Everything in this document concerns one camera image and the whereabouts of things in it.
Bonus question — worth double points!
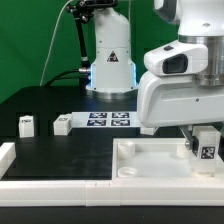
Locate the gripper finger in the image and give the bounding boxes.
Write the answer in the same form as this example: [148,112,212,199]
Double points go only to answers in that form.
[180,126,194,150]

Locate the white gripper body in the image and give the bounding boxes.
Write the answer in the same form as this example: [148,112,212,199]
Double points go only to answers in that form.
[137,72,224,128]

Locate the white square table top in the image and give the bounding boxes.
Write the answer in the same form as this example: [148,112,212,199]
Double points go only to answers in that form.
[112,138,224,179]

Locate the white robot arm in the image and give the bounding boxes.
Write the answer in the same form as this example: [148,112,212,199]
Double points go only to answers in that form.
[87,0,224,128]

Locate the white marker sheet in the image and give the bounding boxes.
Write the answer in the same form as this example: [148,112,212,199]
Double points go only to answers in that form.
[72,111,140,128]

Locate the white U-shaped fence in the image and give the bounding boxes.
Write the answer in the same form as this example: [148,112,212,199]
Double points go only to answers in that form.
[0,143,224,207]

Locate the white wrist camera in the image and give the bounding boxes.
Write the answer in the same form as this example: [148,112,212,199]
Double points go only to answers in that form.
[144,41,208,76]

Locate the black cable bundle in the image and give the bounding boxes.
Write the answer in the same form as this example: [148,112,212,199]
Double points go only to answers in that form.
[44,68,93,88]

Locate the white cable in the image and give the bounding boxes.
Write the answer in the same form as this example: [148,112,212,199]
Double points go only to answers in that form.
[39,0,74,87]

